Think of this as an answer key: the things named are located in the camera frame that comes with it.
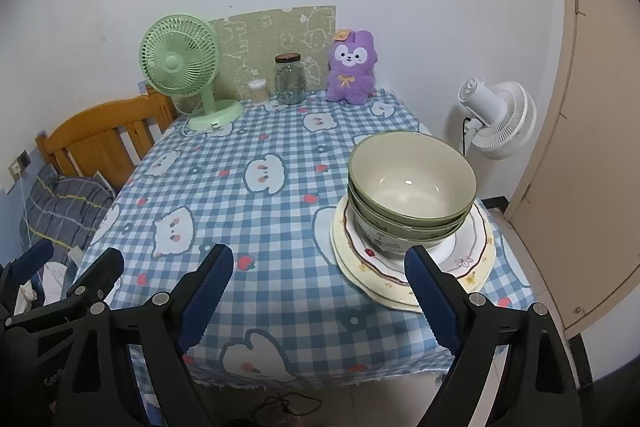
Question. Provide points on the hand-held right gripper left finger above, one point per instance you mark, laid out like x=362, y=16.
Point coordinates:
x=205, y=302

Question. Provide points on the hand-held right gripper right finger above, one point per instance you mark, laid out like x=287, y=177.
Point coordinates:
x=430, y=302

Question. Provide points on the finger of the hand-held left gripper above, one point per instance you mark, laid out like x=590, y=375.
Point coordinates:
x=35, y=254
x=100, y=269

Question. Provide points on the large yellow floral plate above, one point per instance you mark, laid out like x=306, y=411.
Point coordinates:
x=385, y=299

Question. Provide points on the medium yellow floral plate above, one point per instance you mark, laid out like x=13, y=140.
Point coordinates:
x=471, y=279

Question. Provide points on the cream floral ceramic bowl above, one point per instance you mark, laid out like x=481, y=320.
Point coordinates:
x=410, y=187
x=410, y=228
x=380, y=247

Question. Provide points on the white plate red pattern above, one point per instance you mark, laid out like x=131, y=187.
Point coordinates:
x=470, y=237

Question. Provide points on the white shirt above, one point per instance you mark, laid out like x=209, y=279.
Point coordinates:
x=54, y=274

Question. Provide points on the white crumpled cloth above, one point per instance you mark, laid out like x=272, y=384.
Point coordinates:
x=26, y=299

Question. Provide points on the grey plaid pillow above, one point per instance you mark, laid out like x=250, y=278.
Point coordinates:
x=65, y=202

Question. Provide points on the blue checkered tablecloth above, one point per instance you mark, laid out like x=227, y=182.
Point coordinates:
x=280, y=257

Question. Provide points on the wooden bed headboard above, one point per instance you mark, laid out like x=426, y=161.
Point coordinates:
x=90, y=127

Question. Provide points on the white standing fan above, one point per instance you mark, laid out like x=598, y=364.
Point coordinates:
x=492, y=107

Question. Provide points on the beige wooden door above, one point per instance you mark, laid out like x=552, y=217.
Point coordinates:
x=590, y=157

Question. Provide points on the cotton swab container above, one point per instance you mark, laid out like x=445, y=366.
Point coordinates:
x=258, y=92

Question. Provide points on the green desk fan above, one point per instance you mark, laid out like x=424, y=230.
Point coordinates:
x=175, y=62

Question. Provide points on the purple plush toy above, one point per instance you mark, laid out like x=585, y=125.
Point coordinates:
x=350, y=82

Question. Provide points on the glass jar dark lid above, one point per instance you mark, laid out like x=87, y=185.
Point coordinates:
x=289, y=82

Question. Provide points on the white wall socket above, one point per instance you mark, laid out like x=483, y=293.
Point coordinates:
x=14, y=170

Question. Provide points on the dark wall switch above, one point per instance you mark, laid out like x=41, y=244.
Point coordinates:
x=23, y=159

